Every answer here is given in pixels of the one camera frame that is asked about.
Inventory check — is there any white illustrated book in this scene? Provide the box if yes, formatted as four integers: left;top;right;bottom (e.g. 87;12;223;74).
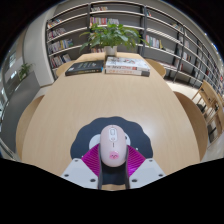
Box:
105;56;151;72

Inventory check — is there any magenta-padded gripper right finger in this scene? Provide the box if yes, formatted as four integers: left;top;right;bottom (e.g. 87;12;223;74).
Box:
124;144;167;190

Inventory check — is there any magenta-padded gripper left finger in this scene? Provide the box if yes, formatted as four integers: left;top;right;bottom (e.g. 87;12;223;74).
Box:
61;143;103;190

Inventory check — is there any white red-lettered book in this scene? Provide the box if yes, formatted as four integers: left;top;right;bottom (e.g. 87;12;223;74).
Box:
105;67;151;78

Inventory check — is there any small green plant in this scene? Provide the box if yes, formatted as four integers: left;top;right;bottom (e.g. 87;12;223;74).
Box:
18;62;34;81

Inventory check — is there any black book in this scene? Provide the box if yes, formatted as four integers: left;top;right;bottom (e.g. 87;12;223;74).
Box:
64;59;105;77

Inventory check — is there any grey bookshelf unit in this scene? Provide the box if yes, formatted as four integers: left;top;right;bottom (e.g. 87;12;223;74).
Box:
44;1;224;98

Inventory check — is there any green potted plant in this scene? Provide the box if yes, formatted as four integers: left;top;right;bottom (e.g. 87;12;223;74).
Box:
79;21;150;57

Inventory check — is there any dark cartoon-face mouse pad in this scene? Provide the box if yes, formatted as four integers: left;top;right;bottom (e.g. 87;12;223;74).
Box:
69;115;154;160

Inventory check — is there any pink computer mouse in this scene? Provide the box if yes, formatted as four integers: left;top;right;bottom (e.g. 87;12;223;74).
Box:
99;124;128;168

